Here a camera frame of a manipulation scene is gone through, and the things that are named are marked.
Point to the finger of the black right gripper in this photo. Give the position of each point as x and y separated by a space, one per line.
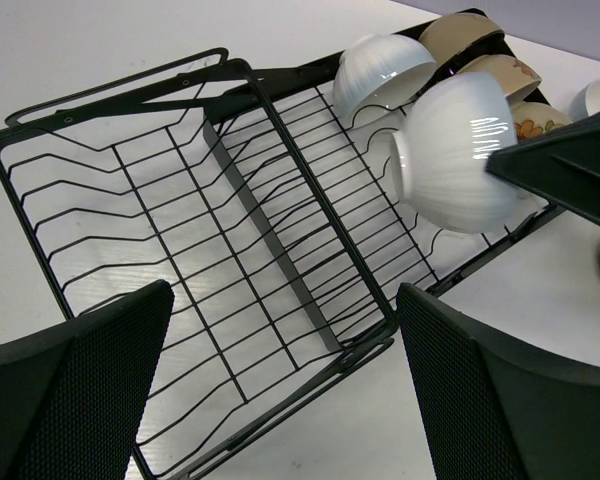
562 166

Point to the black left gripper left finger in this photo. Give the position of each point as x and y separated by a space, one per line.
72 396

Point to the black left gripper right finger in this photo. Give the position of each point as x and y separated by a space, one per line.
494 406

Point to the beige floral bowl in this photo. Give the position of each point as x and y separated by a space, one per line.
516 78
453 33
533 119

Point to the white ribbed bowl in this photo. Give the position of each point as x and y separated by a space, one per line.
438 156
377 74

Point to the white bowl far back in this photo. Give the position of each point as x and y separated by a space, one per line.
586 102

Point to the black wire dish rack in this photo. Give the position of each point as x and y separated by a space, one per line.
274 223

